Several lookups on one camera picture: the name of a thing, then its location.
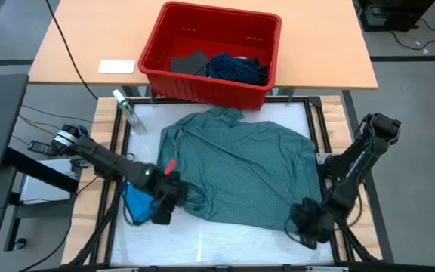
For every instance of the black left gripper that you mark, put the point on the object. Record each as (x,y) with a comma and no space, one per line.
(172,189)

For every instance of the black floor equipment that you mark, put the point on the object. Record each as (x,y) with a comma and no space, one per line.
(391,15)

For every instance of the red tape tag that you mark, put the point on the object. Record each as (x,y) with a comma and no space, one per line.
(170,167)

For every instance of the white flat board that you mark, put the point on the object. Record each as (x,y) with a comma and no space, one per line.
(44,187)

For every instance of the black metal rig frame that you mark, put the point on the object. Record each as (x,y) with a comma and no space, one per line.
(112,234)

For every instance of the light wooden desk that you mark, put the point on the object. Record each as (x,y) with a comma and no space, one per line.
(315,45)

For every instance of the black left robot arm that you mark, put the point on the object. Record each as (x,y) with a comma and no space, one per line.
(104,162)

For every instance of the dark grey garment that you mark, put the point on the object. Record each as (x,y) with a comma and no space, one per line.
(189,64)

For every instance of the white flat rectangular plate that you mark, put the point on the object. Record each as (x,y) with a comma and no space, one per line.
(116,66)

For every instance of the green dotted shirt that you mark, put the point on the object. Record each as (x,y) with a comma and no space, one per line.
(240,170)

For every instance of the navy dotted shirt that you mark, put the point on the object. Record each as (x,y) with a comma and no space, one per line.
(236,70)

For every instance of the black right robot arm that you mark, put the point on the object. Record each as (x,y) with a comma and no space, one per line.
(361,155)

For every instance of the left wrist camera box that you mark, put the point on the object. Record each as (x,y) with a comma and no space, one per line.
(162,214)

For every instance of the bright blue garment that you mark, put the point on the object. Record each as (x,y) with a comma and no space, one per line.
(140,204)

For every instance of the red plastic bin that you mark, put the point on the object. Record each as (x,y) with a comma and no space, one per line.
(202,90)

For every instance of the black power adapter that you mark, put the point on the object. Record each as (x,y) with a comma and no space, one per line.
(40,148)

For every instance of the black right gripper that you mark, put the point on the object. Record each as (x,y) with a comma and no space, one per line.
(313,223)

